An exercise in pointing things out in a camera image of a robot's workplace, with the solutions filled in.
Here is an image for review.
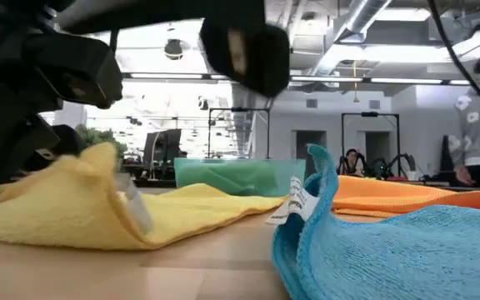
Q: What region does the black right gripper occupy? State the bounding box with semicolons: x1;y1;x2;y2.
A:
57;0;291;99

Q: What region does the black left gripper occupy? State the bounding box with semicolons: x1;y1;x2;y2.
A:
0;0;123;209

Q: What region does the yellow microfiber towel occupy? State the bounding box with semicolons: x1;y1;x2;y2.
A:
0;142;285;251

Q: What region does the blue microfiber towel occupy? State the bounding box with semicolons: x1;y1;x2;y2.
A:
267;144;480;300

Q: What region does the teal translucent plastic basket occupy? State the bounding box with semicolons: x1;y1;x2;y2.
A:
173;157;307;198

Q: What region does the orange microfiber towel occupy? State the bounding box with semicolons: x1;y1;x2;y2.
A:
332;174;480;218

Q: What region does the black ceiling fixture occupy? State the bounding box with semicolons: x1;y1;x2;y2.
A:
163;38;184;61

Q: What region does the artificial plant in patterned pot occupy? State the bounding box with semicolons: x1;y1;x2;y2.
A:
75;124;128;168

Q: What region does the black monitor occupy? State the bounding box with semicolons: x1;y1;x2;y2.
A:
142;128;183;164

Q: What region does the person's hand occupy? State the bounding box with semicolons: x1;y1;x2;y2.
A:
454;164;477;187

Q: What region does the black stand frame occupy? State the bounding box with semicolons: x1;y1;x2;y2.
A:
341;111;402;176
208;107;271;160

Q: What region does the black aluminium table frame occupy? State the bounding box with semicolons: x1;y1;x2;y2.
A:
133;177;480;199

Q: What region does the silver ceiling duct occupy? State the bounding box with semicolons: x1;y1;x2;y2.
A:
308;0;393;76

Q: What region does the yellow hanging cord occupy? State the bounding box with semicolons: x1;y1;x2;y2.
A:
351;60;360;103

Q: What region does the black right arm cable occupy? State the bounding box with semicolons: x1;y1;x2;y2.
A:
427;0;480;126

